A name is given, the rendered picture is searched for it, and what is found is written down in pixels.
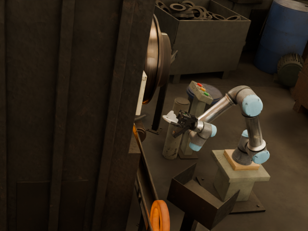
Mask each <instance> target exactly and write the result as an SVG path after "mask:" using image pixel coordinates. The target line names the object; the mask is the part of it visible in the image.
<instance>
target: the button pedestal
mask: <svg viewBox="0 0 308 231"><path fill-rule="evenodd" d="M195 83H196V84H197V85H196V84H195ZM189 87H190V88H191V90H192V91H193V92H194V98H193V102H192V106H191V110H190V114H191V115H194V116H196V117H197V118H198V117H199V116H201V115H202V114H203V113H204V108H205V105H206V103H207V104H209V105H210V104H211V103H212V101H213V99H212V97H211V96H210V94H209V93H208V92H207V90H205V91H203V90H202V89H201V88H204V86H203V85H202V86H199V85H198V83H197V82H194V81H191V83H190V84H189ZM198 87H199V88H200V89H198ZM204 89H205V88H204ZM201 92H203V94H202V93H201ZM204 92H206V93H208V94H209V96H207V95H205V94H204ZM190 142H191V140H190V138H189V136H188V134H187V132H186V131H185V133H184V137H183V141H182V144H181V145H179V149H178V155H179V157H180V159H181V160H183V159H198V157H197V155H196V153H195V151H194V150H192V149H191V148H190V147H189V144H190Z"/></svg>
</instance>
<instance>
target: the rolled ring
mask: <svg viewBox="0 0 308 231"><path fill-rule="evenodd" d="M159 217H160V227H159ZM150 221H151V225H152V228H153V231H170V217H169V211H168V208H167V205H166V203H165V201H163V200H155V201H154V202H153V204H152V207H151V213H150Z"/></svg>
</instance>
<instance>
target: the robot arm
mask: <svg viewBox="0 0 308 231"><path fill-rule="evenodd" d="M237 104H239V105H240V108H241V113H242V116H244V117H245V121H246V126H247V130H244V131H243V133H242V136H241V139H240V141H239V144H238V147H237V148H236V149H235V150H234V151H233V153H232V155H231V157H232V159H233V160H234V161H235V162H237V163H238V164H241V165H251V164H252V162H254V163H256V164H261V163H264V162H265V161H267V159H268V158H269V157H270V154H269V152H268V151H267V149H266V143H265V141H264V140H263V139H262V133H261V126H260V120H259V115H260V113H261V110H262V108H263V104H262V101H261V99H260V98H259V97H258V96H257V95H256V94H255V93H254V92H253V90H252V89H251V88H250V87H248V86H244V85H243V86H237V87H235V88H233V89H231V90H230V91H228V92H227V93H226V94H225V97H223V98H222V99H221V100H220V101H218V102H217V103H216V104H214V105H213V106H212V107H211V108H209V109H208V110H207V111H206V112H204V113H203V114H202V115H201V116H199V117H198V118H197V117H196V116H195V115H191V114H189V113H188V112H186V111H184V110H180V111H179V113H178V115H177V117H176V115H175V114H174V111H170V112H169V113H168V114H167V115H163V116H162V117H163V118H164V120H166V121H167V122H169V123H170V124H172V125H174V126H176V127H178V128H176V129H175V130H173V131H172V132H171V134H172V136H173V137H174V138H176V137H178V136H180V135H181V134H182V133H184V132H185V131H186V132H187V134H188V136H189V138H190V140H191V142H190V144H189V147H190V148H191V149H192V150H194V151H199V150H200V149H201V148H202V146H203V144H204V143H205V141H206V140H207V139H208V137H213V136H214V135H215V134H216V131H217V129H216V126H214V125H212V124H210V123H211V122H212V121H213V120H214V119H216V118H217V117H218V116H220V115H221V114H222V113H224V112H225V111H226V110H227V109H229V108H230V107H231V106H233V105H237ZM182 111H184V112H185V113H183V112H182Z"/></svg>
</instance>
